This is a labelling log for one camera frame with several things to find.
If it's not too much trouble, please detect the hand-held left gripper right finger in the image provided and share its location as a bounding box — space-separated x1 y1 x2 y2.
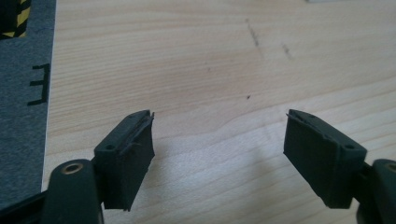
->
283 108 368 209

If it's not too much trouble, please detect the yellow black striped stand base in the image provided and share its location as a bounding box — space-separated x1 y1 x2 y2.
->
0 0 32 40

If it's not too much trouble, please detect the black tape floor mark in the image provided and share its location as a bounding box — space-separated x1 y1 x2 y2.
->
27 63 51 106

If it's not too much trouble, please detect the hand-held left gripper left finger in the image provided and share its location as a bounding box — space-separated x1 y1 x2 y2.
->
93 109 156 212

